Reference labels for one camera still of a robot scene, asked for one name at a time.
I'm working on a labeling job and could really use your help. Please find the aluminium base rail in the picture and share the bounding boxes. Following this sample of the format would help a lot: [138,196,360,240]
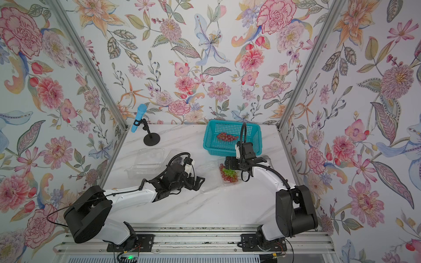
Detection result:
[53,224,335,255]

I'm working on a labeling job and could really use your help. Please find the grey microphone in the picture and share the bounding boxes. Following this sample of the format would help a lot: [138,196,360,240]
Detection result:
[264,155,273,166]

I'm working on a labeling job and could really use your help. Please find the red grape bunch back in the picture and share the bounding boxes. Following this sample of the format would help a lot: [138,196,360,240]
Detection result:
[217,133,239,142]

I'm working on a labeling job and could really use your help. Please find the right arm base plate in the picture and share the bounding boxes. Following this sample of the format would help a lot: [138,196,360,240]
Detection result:
[237,233,287,253]

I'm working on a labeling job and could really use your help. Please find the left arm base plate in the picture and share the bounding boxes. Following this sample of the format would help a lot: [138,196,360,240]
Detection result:
[106,234,155,253]

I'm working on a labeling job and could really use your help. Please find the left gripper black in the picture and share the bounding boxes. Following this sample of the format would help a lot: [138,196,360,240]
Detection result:
[170,173,207,192]

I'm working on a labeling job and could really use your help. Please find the teal plastic mesh basket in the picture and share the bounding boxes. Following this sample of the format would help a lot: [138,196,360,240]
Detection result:
[203,120,263,157]

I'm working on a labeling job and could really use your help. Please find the clear clamshell container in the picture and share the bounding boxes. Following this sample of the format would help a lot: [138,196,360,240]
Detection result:
[197,157,246,194]
[125,148,165,180]

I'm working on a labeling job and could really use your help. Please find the red grape bunch front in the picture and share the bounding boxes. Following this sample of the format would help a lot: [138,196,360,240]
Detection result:
[219,164,238,183]

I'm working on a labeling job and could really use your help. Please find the left aluminium frame post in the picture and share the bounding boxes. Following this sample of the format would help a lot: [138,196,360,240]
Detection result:
[46,0,128,132]

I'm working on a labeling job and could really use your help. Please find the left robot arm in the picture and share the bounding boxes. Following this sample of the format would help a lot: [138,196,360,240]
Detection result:
[64,152,206,251]

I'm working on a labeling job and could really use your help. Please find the black microphone stand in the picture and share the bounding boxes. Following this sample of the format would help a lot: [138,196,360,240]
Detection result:
[132,119,161,146]

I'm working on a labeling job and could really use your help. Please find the red grape bunch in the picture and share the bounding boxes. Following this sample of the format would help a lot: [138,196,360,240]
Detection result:
[219,164,238,183]
[217,133,239,142]

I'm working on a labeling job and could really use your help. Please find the right aluminium frame post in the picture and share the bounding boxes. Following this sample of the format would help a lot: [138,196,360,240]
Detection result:
[277,1,345,133]

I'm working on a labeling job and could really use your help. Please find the blue microphone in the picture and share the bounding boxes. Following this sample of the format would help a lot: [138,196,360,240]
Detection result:
[131,104,148,133]

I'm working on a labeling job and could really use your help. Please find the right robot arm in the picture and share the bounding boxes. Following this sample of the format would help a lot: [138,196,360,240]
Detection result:
[225,141,319,251]

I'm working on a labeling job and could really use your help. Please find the aluminium frame post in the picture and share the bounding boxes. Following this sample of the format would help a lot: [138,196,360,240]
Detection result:
[46,0,128,132]
[277,1,345,133]

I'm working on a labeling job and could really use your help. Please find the green grape bunch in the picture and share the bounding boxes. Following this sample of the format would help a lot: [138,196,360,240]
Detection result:
[223,168,237,178]

